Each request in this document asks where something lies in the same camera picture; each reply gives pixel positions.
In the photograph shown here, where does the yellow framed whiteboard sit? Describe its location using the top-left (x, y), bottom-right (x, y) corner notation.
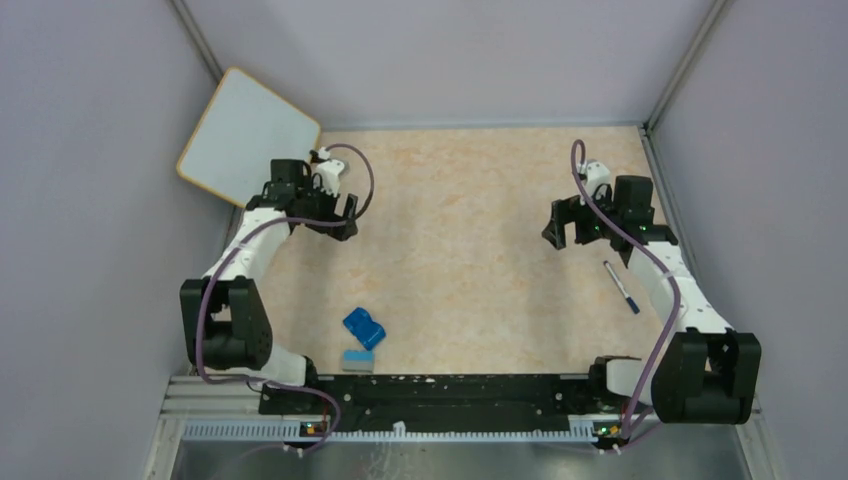
top-left (176, 67), bottom-right (321, 208)

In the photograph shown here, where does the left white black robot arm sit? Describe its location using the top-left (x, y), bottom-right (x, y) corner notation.
top-left (179, 159), bottom-right (358, 414)

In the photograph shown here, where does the whiteboard marker pen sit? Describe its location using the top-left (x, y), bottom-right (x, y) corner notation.
top-left (603, 260), bottom-right (640, 315)

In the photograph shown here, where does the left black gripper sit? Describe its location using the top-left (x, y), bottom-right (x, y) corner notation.
top-left (296, 175), bottom-right (356, 241)

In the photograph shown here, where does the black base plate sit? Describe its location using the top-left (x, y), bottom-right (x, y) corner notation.
top-left (258, 372), bottom-right (654, 435)

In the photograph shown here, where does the purple cable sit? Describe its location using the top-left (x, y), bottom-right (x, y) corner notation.
top-left (570, 139), bottom-right (684, 455)
top-left (192, 142), bottom-right (376, 458)

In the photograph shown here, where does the grey blue toy brick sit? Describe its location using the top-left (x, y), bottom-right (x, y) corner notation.
top-left (341, 350), bottom-right (375, 374)

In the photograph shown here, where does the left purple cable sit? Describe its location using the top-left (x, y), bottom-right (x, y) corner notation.
top-left (192, 142), bottom-right (376, 458)

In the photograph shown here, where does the white slotted cable duct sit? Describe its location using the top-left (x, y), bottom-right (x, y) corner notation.
top-left (182, 420), bottom-right (598, 443)

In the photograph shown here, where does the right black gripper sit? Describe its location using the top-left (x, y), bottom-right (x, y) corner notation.
top-left (542, 184), bottom-right (622, 250)

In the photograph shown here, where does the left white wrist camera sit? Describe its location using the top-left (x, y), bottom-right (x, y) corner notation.
top-left (310, 147), bottom-right (349, 196)

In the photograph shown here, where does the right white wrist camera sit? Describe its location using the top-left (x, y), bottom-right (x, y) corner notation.
top-left (577, 160), bottom-right (612, 200)

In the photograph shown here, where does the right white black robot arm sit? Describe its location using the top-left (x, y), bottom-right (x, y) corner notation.
top-left (542, 174), bottom-right (762, 425)

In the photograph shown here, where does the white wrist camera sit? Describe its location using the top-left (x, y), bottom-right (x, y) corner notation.
top-left (310, 147), bottom-right (349, 196)
top-left (577, 160), bottom-right (612, 200)

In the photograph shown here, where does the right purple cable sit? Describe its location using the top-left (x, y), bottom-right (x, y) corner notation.
top-left (570, 139), bottom-right (684, 455)

